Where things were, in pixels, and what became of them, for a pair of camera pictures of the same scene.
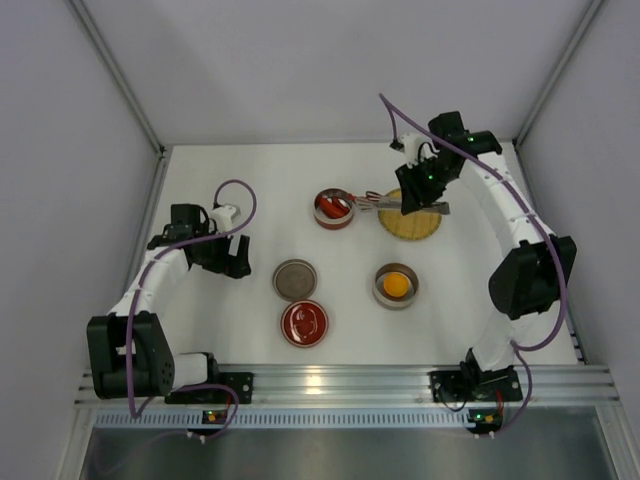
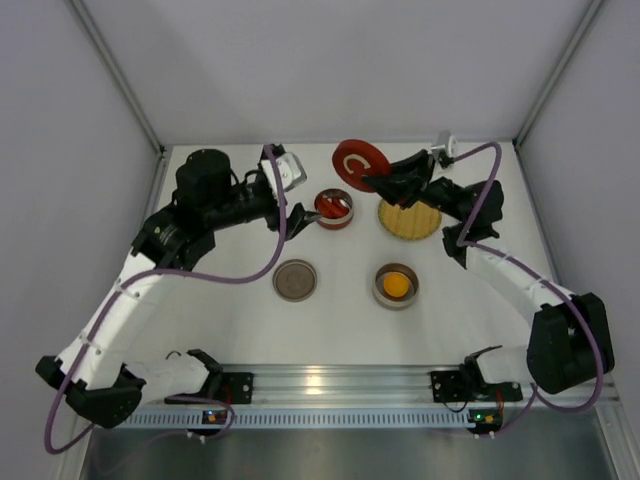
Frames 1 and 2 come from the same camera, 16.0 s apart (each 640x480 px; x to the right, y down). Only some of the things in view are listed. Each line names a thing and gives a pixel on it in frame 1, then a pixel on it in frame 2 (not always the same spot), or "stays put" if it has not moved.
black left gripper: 232,257 -> 275,212
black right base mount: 470,385 stays put
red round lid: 304,323 -> 353,159
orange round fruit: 396,285 stays put
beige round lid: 295,279 stays put
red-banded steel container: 333,209 stays put
